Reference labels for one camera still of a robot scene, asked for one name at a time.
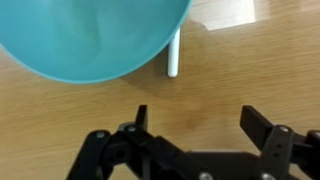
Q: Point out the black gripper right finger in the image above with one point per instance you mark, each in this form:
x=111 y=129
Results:
x=280 y=146

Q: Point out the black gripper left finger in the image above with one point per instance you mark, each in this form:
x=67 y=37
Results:
x=148 y=157

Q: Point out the blue and white pen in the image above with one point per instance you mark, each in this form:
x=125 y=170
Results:
x=173 y=55

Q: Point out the light blue bowl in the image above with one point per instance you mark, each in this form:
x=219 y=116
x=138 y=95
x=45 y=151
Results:
x=88 y=41

